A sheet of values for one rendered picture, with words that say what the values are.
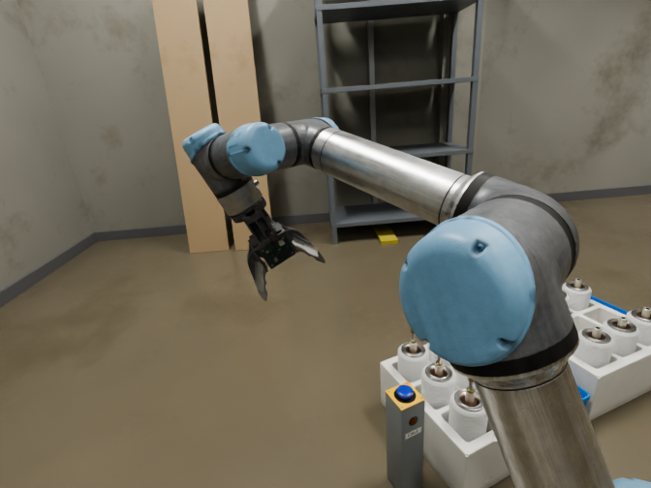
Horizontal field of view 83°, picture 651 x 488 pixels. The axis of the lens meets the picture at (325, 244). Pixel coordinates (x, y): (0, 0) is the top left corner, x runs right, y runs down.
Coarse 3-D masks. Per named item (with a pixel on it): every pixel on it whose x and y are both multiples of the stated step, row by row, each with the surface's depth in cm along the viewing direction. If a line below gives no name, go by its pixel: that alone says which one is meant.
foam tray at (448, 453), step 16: (384, 368) 120; (384, 384) 123; (416, 384) 112; (384, 400) 126; (432, 416) 101; (448, 416) 103; (432, 432) 101; (448, 432) 96; (432, 448) 103; (448, 448) 96; (464, 448) 91; (480, 448) 91; (496, 448) 94; (432, 464) 105; (448, 464) 98; (464, 464) 91; (480, 464) 93; (496, 464) 97; (448, 480) 100; (464, 480) 93; (480, 480) 96; (496, 480) 100
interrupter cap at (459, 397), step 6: (462, 390) 99; (456, 396) 97; (462, 396) 97; (456, 402) 95; (462, 402) 95; (474, 402) 95; (480, 402) 95; (462, 408) 93; (468, 408) 93; (474, 408) 93; (480, 408) 93
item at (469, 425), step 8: (456, 408) 94; (456, 416) 94; (464, 416) 93; (472, 416) 92; (480, 416) 92; (456, 424) 95; (464, 424) 94; (472, 424) 93; (480, 424) 93; (456, 432) 96; (464, 432) 95; (472, 432) 94; (480, 432) 94; (464, 440) 95; (472, 440) 95
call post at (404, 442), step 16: (400, 416) 88; (416, 416) 90; (400, 432) 90; (416, 432) 92; (400, 448) 92; (416, 448) 94; (400, 464) 94; (416, 464) 96; (400, 480) 96; (416, 480) 99
